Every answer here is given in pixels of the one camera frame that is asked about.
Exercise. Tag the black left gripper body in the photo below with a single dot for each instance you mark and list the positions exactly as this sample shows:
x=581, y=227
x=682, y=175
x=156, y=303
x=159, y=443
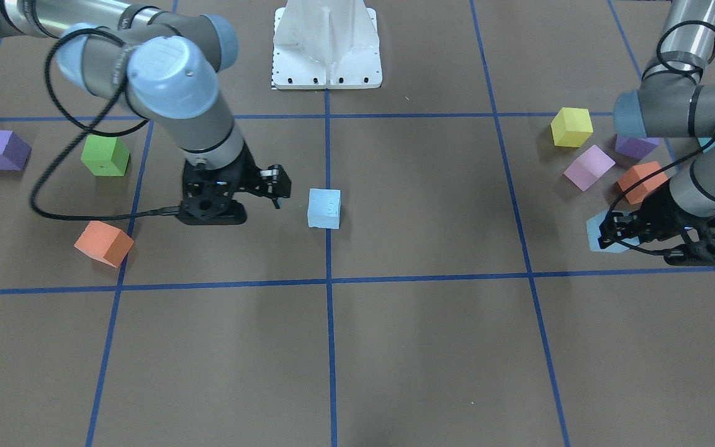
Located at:
x=663, y=216

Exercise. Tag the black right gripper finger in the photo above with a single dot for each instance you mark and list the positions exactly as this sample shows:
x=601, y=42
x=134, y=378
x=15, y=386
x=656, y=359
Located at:
x=275, y=185

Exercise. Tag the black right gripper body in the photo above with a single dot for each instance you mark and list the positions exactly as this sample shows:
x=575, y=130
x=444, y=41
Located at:
x=247, y=175

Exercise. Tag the light blue foam block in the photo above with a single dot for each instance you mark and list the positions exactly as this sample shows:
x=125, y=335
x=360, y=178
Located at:
x=595, y=230
x=324, y=208

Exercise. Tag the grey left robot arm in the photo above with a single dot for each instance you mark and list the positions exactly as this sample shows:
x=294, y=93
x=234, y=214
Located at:
x=676, y=99

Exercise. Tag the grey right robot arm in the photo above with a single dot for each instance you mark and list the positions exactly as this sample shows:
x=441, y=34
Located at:
x=164, y=68

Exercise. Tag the purple foam block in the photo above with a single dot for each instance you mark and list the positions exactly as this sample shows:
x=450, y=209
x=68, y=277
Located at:
x=14, y=151
x=636, y=148

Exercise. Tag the pink lilac foam block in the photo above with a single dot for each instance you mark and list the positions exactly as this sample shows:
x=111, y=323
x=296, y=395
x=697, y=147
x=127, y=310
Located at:
x=589, y=167

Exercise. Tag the green foam block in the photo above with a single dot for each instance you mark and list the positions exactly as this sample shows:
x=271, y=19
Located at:
x=105, y=156

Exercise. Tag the yellow foam block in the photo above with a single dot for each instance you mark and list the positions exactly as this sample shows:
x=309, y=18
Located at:
x=571, y=127

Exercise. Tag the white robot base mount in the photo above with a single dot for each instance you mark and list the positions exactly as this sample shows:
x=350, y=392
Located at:
x=320, y=45

